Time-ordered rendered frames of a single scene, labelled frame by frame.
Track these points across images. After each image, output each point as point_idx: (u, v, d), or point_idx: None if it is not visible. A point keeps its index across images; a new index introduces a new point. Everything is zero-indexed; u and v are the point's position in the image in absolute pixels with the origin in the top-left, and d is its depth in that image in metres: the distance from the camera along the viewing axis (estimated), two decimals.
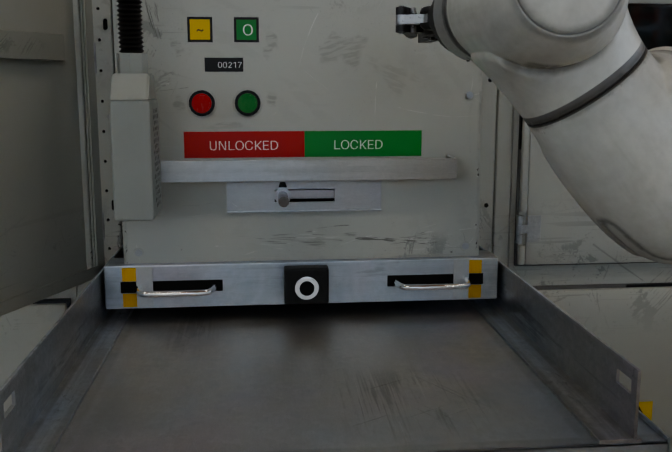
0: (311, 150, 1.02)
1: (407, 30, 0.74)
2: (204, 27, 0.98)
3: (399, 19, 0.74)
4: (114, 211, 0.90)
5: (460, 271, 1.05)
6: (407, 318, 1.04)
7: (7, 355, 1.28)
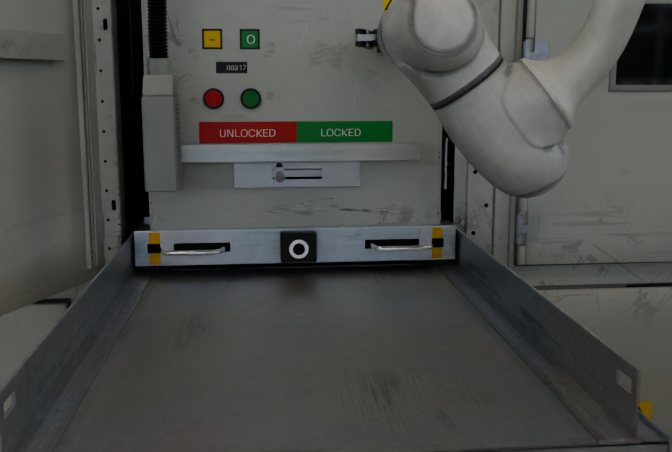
0: (302, 137, 1.25)
1: (363, 45, 1.07)
2: (215, 37, 1.21)
3: (357, 37, 1.07)
4: (145, 184, 1.13)
5: (424, 236, 1.28)
6: (407, 318, 1.04)
7: (7, 355, 1.28)
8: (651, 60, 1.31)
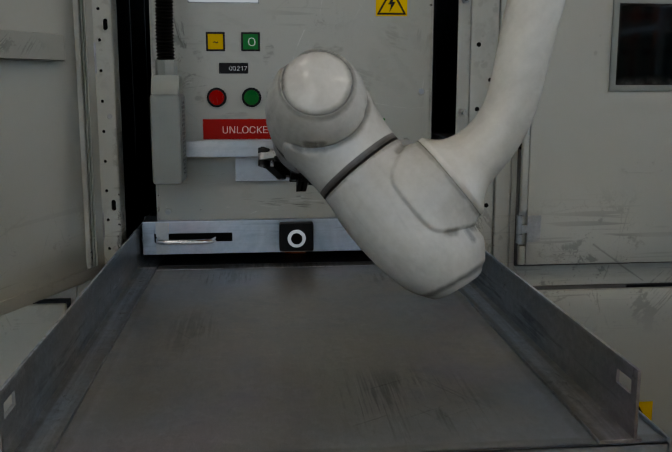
0: None
1: (266, 164, 0.99)
2: (218, 40, 1.29)
3: (260, 156, 0.99)
4: (153, 177, 1.21)
5: None
6: (407, 318, 1.04)
7: (7, 355, 1.28)
8: (651, 60, 1.31)
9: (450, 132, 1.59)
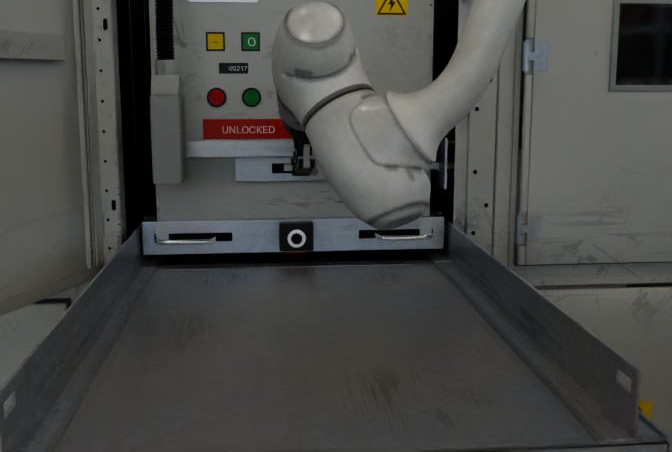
0: None
1: None
2: (218, 40, 1.29)
3: None
4: (153, 177, 1.21)
5: (425, 227, 1.37)
6: (407, 318, 1.04)
7: (7, 355, 1.28)
8: (651, 60, 1.31)
9: (450, 132, 1.59)
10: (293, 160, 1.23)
